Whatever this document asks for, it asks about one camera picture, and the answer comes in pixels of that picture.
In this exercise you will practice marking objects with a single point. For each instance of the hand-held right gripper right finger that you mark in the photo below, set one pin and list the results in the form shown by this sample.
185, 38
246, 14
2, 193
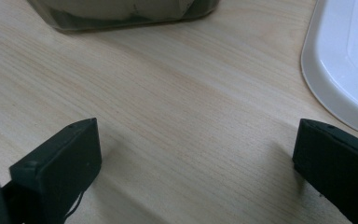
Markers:
341, 168

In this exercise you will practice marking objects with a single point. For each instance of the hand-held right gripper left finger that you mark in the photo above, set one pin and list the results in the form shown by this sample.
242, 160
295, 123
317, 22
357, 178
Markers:
62, 174

